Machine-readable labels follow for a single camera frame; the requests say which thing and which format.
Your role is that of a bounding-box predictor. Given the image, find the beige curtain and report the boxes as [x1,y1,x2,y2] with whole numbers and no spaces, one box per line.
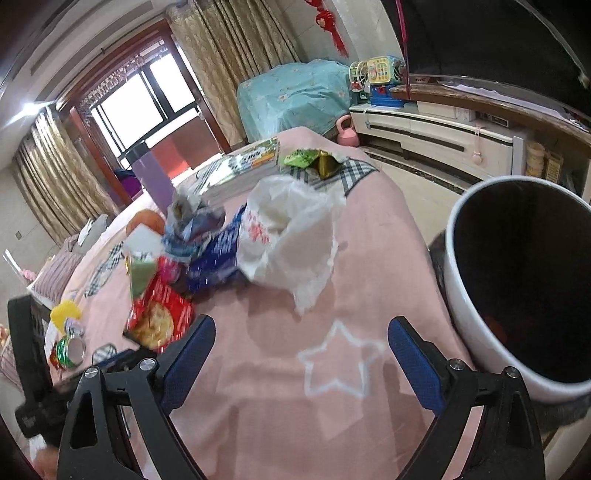
[165,0,300,146]
[11,107,118,244]

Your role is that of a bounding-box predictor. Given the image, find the black flat television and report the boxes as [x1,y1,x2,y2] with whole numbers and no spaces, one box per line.
[383,1,590,108]

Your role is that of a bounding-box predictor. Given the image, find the beige right curtain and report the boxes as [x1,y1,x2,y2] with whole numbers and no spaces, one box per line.
[165,0,300,146]

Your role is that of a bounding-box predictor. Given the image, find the white round trash bin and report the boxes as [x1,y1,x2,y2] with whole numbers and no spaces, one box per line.
[444,176,590,404]

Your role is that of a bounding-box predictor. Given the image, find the white paper cup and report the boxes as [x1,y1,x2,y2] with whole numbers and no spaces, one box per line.
[122,224,164,257]

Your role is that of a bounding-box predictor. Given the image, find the black trash bag liner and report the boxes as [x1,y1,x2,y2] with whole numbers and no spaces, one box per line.
[427,230,591,434]

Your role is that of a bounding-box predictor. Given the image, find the white tv cabinet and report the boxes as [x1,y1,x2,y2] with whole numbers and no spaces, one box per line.
[349,102,590,201]

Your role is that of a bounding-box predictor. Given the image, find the green red crushed can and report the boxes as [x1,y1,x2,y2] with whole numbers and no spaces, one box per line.
[49,335,86,370]

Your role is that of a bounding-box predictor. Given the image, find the green gold snack bag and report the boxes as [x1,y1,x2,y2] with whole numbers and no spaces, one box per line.
[283,149,346,179]

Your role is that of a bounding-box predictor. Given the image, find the blue snack wrapper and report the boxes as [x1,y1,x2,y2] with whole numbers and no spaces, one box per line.
[185,205,246,295]

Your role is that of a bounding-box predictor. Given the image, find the person left hand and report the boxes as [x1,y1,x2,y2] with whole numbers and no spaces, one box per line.
[33,446,59,480]

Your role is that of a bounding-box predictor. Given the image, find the colourful toy cash register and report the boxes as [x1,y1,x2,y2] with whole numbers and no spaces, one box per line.
[349,55,406,108]

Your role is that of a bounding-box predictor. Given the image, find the white plastic bag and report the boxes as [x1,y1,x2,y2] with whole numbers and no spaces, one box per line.
[236,175,346,316]

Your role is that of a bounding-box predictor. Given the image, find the pink blanket table cover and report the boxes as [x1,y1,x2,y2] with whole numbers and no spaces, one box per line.
[43,126,486,480]

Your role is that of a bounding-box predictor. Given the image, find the beige left curtain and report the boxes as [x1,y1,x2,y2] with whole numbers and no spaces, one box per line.
[11,107,118,244]

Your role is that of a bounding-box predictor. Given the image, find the teal covered furniture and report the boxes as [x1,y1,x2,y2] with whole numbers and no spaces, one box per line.
[238,59,352,143]

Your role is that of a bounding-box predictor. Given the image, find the red noodle snack packet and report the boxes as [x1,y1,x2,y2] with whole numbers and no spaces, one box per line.
[123,274,195,354]

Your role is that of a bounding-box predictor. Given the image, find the pink kettlebell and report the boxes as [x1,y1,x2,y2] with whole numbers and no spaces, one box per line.
[335,114,361,148]

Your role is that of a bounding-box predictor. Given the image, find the stack of children books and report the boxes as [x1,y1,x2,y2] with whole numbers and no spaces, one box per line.
[188,137,280,206]

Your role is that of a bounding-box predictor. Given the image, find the orange fruit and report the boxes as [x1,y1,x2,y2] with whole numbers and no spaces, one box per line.
[125,209,165,235]

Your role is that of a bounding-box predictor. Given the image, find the yellow plastic cup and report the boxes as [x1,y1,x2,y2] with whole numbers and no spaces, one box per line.
[50,300,81,334]

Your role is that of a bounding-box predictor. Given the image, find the purple water bottle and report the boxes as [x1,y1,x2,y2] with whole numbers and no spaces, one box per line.
[126,142,175,215]

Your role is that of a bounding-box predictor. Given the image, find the silver blue wrapper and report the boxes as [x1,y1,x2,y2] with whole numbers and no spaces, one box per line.
[161,190,225,258]

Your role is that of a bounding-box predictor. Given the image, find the red lantern string decoration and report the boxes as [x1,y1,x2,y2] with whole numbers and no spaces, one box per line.
[304,0,349,58]

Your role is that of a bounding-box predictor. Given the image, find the green milk carton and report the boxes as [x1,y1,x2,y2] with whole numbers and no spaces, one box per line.
[125,252,157,300]

